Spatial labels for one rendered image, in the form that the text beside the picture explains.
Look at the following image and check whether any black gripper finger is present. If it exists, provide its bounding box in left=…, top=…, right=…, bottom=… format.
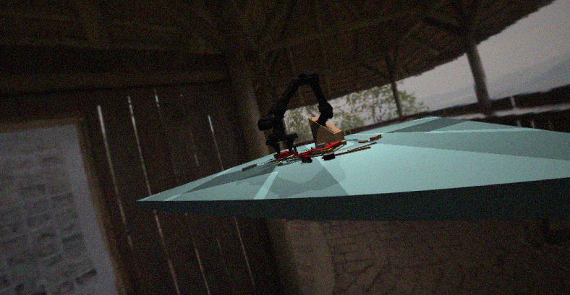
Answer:
left=285, top=139, right=295, bottom=154
left=270, top=143, right=281, bottom=154

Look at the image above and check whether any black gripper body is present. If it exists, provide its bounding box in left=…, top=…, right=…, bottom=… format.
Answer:
left=265, top=126, right=298, bottom=145

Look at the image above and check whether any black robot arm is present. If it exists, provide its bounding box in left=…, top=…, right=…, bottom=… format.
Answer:
left=258, top=70, right=333, bottom=142

